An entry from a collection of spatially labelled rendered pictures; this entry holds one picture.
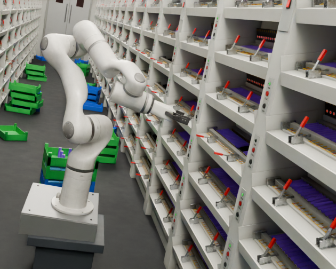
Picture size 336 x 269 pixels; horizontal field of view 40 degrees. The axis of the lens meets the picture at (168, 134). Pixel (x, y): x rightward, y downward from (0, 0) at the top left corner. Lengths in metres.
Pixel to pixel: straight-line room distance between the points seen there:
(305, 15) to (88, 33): 0.89
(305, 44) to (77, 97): 0.95
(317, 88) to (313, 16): 0.23
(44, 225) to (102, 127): 0.47
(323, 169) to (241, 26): 1.12
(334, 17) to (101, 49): 0.94
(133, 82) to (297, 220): 0.78
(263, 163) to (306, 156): 0.30
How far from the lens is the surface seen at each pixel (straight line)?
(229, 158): 1.85
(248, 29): 2.25
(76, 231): 2.04
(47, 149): 2.92
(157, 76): 3.58
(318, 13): 1.44
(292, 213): 1.44
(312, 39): 1.59
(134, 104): 1.80
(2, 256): 2.46
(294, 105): 1.60
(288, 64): 1.56
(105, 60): 1.87
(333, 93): 1.28
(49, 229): 2.04
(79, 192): 2.05
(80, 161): 1.99
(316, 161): 1.29
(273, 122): 1.57
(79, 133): 1.91
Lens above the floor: 1.22
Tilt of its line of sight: 13 degrees down
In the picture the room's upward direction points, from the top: 11 degrees clockwise
